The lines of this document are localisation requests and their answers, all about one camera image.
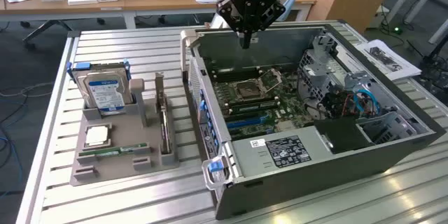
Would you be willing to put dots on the NVIDIA graphics card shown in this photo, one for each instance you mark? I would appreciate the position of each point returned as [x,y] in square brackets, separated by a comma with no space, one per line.
[164,129]

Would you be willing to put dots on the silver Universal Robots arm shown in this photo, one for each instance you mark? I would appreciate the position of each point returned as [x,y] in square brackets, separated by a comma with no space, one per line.
[220,22]

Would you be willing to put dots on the small white barcode sticker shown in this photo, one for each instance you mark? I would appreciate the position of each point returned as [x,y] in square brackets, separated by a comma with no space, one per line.
[255,40]

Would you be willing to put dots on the steel socket cover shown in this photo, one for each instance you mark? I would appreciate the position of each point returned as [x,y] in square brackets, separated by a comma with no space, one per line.
[272,78]

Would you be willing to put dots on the perforated steel drive cage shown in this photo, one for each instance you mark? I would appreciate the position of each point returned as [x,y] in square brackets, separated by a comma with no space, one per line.
[315,77]

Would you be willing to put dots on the white box with red dot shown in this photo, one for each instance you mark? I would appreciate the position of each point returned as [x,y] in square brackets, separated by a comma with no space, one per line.
[375,20]

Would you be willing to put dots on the CPU socket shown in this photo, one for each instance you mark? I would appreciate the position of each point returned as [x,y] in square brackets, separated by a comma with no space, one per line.
[249,89]

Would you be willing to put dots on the printed paper stack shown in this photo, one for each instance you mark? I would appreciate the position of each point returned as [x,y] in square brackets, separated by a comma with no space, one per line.
[387,60]

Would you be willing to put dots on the RAM stick with white label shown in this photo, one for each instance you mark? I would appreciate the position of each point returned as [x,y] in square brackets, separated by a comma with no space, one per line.
[252,106]

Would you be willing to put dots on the green motherboard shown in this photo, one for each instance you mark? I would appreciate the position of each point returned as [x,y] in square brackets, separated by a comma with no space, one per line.
[292,108]

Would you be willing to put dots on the flat white box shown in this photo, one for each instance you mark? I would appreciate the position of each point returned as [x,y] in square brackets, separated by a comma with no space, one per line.
[84,1]

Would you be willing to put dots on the hard disk in blue carrier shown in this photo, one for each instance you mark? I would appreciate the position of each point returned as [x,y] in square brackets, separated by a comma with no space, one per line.
[101,67]

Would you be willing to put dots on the blue expansion slot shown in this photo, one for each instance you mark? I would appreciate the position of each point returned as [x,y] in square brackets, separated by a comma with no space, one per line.
[244,122]

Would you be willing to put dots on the silver chipset heat sink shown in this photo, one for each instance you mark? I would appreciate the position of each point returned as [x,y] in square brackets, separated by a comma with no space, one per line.
[287,126]

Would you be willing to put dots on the hard disk with blue label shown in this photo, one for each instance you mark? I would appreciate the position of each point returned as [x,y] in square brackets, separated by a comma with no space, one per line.
[104,93]

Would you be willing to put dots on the gray office chair base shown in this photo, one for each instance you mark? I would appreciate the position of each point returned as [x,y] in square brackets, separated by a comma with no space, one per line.
[41,29]

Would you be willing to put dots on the empty steel disk bay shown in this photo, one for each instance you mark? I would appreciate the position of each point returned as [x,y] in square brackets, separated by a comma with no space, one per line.
[389,129]

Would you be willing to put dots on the gray power supply unit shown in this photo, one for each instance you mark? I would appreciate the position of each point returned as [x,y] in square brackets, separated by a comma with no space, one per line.
[244,155]

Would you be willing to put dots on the silver CPU chip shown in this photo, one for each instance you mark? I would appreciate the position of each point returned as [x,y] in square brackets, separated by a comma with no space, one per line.
[97,136]

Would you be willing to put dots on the blue case release latch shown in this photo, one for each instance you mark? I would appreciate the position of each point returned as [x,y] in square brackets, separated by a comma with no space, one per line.
[215,167]

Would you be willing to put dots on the green RAM stick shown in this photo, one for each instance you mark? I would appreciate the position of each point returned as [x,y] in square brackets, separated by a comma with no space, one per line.
[112,150]

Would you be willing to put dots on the open dark PC case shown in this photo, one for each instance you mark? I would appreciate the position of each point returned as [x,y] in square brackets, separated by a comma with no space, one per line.
[315,182]

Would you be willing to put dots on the gray plastic parts rack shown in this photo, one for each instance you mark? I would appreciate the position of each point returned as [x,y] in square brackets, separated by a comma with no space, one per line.
[115,169]

